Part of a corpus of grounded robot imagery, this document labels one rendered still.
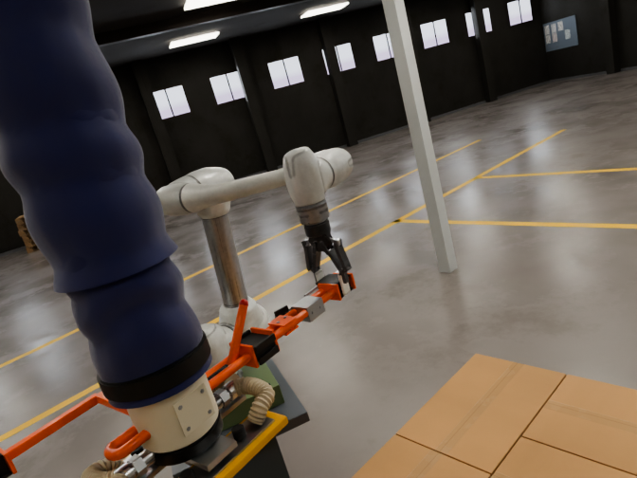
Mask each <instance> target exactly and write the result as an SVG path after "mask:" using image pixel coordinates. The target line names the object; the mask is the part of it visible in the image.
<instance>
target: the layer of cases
mask: <svg viewBox="0 0 637 478"><path fill-rule="evenodd" d="M352 478H637V390H634V389H630V388H626V387H622V386H618V385H613V384H609V383H605V382H601V381H596V380H592V379H588V378H583V377H576V376H572V375H566V374H563V373H559V372H555V371H551V370H547V369H542V368H538V367H534V366H530V365H526V364H521V363H517V362H513V361H509V360H504V359H500V358H492V357H489V356H484V355H480V354H475V355H474V356H473V357H472V358H471V359H470V360H469V361H468V362H467V363H466V364H465V365H464V366H463V367H462V368H461V369H460V370H459V371H458V372H457V373H456V374H455V375H454V376H453V377H452V378H451V379H450V380H449V381H448V382H447V383H446V384H445V385H444V386H443V387H442V388H441V389H440V390H439V391H438V392H437V393H436V394H435V395H434V396H433V397H432V398H431V399H430V400H429V401H428V402H427V403H426V404H425V405H424V406H423V407H422V408H421V409H420V410H419V411H418V412H417V413H416V414H415V415H414V416H413V417H412V418H411V419H410V420H409V421H408V422H407V423H406V424H405V425H404V426H403V427H402V428H401V429H400V430H399V431H398V432H397V433H396V434H395V435H394V436H393V437H392V438H391V439H390V440H389V441H388V442H387V443H386V444H385V445H384V446H383V447H382V448H381V449H380V450H379V451H378V452H377V453H376V454H375V455H374V456H373V457H372V458H371V459H370V460H369V461H368V462H367V463H366V464H365V465H364V466H363V467H362V468H361V469H360V470H359V471H358V472H357V473H356V474H355V475H354V476H353V477H352Z"/></svg>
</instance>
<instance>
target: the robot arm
mask: <svg viewBox="0 0 637 478"><path fill-rule="evenodd" d="M353 167H354V165H353V160H352V157H351V155H350V154H349V153H348V152H347V151H345V150H343V149H340V148H332V149H329V150H322V151H320V152H317V153H313V152H312V151H311V149H309V148H308V147H300V148H297V149H294V150H291V151H290V152H288V153H287V154H285V155H284V157H283V168H282V169H279V170H275V171H271V172H267V173H263V174H259V175H253V176H249V177H245V178H241V179H237V180H234V177H233V175H232V174H231V172H230V171H228V170H227V169H225V168H221V167H206V168H202V169H199V170H196V171H194V172H191V173H189V174H187V175H185V176H182V177H180V178H178V179H176V180H175V181H174V182H172V183H170V184H169V185H168V186H164V187H161V188H160V189H159V190H158V191H157V194H158V196H159V199H160V201H161V204H162V208H163V212H164V214H165V215H169V216H179V215H187V214H190V213H194V212H196V214H197V215H198V216H199V217H200V218H201V219H202V222H203V226H204V230H205V234H206V237H207V241H208V245H209V251H210V255H211V259H212V262H213V266H214V269H215V273H216V277H217V281H218V285H219V288H220V291H221V295H222V299H223V304H222V305H221V307H220V310H219V312H220V315H219V324H216V323H204V324H201V327H202V330H203V331H204V332H205V333H206V336H207V339H208V342H209V346H210V353H211V355H212V361H211V364H210V366H209V369H211V368H212V367H213V366H215V365H216V364H217V363H219V362H220V361H222V360H223V359H225V358H226V357H227V356H228V353H229V349H230V347H229V343H230V342H231V340H232V335H233V331H234V326H235V322H236V317H237V312H238V308H239V302H240V300H242V299H246V300H247V301H248V307H247V312H246V320H245V325H244V330H243V333H244V332H245V331H246V330H248V329H249V330H250V328H251V327H258V328H264V329H266V327H268V326H269V325H268V323H269V316H268V314H267V312H266V310H265V309H264V308H263V307H262V306H261V305H259V304H257V303H256V302H255V300H253V299H252V298H250V297H249V296H247V293H246V286H245V282H244V278H243V273H242V270H241V266H240V262H239V258H238V254H237V250H236V246H235V242H234V238H233V234H232V230H231V226H230V222H229V218H228V212H229V210H230V201H232V200H235V199H239V198H243V197H246V196H250V195H253V194H255V193H261V192H265V191H268V190H271V189H275V188H278V187H281V186H284V185H286V187H287V190H288V192H289V194H290V197H291V198H292V200H293V202H294V204H295V207H296V211H297V213H298V217H299V220H300V223H301V224H302V225H304V230H305V234H306V236H307V237H309V239H308V238H307V239H305V240H303V241H302V242H301V243H302V245H303V248H304V254H305V261H306V267H307V270H308V271H310V270H311V271H312V272H313V273H314V276H315V279H316V282H317V281H319V280H320V279H322V278H323V277H324V275H323V271H322V269H321V267H320V255H321V252H322V251H323V252H325V253H326V255H328V256H329V257H330V259H331V260H332V262H333V263H334V265H335V267H336V268H337V270H338V272H339V273H338V275H337V276H338V279H339V282H340V286H341V289H342V293H343V296H345V295H347V294H348V293H349V292H351V289H350V287H349V283H348V282H349V277H348V274H347V271H348V270H350V269H351V268H352V267H351V264H350V262H349V259H348V257H347V255H346V252H345V250H344V247H343V246H342V240H341V238H340V237H339V238H337V239H336V238H333V236H332V235H331V226H330V223H329V219H328V217H329V216H330V213H329V210H328V206H327V201H326V199H325V193H326V191H327V190H328V189H331V188H334V187H335V186H337V185H338V184H340V183H342V182H343V181H344V180H346V179H347V178H348V176H349V175H350V174H351V172H352V170H353ZM312 247H313V248H312ZM329 249H331V250H329ZM310 265H311V266H310ZM250 332H251V330H250ZM209 369H208V370H209ZM208 370H207V371H208ZM207 371H206V372H207Z"/></svg>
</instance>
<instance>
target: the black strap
mask: <svg viewBox="0 0 637 478"><path fill-rule="evenodd" d="M202 331H203V330H202ZM209 355H210V346H209V342H208V339H207V336H206V333H205V332H204V331H203V337H202V339H201V341H200V343H199V344H198V346H196V347H195V348H194V349H193V350H192V351H190V352H189V353H188V354H187V355H186V356H184V357H183V358H181V359H179V360H177V361H176V362H174V363H172V364H170V365H168V366H166V367H164V368H162V369H160V370H158V371H155V372H153V373H151V374H149V375H147V376H144V377H139V378H136V379H133V380H130V381H126V382H121V383H107V382H103V381H102V380H101V379H100V376H99V374H97V381H98V383H99V385H100V388H101V391H102V393H103V395H104V396H105V397H106V398H107V399H109V400H111V401H116V402H132V401H138V400H141V399H145V398H149V397H152V396H155V395H159V394H161V393H164V392H166V391H168V390H170V389H171V388H173V387H175V386H177V385H179V384H180V383H182V382H184V381H185V380H187V379H188V378H190V377H191V376H193V375H194V374H195V373H196V372H197V371H198V370H200V369H201V368H202V366H203V365H204V364H205V363H206V361H207V360H208V358H209Z"/></svg>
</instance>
